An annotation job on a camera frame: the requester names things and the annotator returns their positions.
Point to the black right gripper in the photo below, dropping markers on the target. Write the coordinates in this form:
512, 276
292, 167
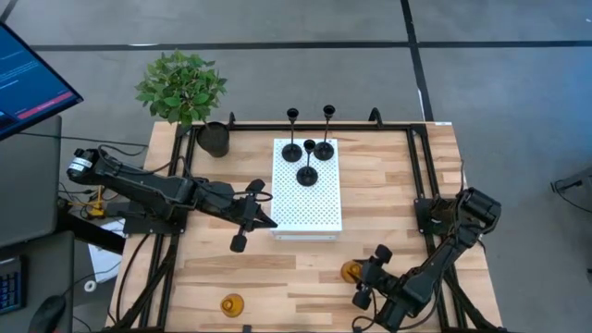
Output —
381, 279

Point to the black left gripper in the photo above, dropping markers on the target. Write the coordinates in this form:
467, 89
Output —
240, 213

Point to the amber glass candle holder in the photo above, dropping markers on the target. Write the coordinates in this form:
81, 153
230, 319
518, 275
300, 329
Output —
232, 305
348, 271

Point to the tall black candlestick holder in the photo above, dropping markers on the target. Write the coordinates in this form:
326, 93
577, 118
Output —
307, 176
324, 151
292, 152

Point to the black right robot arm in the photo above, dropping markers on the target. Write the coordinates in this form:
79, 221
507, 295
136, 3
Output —
439, 259

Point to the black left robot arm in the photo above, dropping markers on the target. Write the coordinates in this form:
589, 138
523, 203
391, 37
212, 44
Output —
139, 185

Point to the white perforated metal shelf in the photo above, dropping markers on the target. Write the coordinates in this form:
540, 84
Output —
305, 208

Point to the green plant in black pot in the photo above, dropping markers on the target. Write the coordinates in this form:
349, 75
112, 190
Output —
180, 88

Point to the white paper sheet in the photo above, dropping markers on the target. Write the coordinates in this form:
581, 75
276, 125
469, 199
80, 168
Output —
104, 259

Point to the white label strip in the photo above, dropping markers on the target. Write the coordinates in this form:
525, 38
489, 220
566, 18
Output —
439, 123

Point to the white tape roll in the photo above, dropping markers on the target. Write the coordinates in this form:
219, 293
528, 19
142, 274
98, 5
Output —
85, 286

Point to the black computer mouse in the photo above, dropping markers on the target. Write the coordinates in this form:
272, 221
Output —
46, 314

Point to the dark grey desk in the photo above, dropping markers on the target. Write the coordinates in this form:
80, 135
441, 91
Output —
28, 185

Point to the black computer keyboard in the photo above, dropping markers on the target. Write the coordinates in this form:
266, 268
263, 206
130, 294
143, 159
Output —
9, 287

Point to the computer monitor with blue screen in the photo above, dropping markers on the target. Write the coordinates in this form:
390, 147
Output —
28, 78

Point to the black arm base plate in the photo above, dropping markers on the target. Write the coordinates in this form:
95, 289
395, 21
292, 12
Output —
139, 227
423, 219

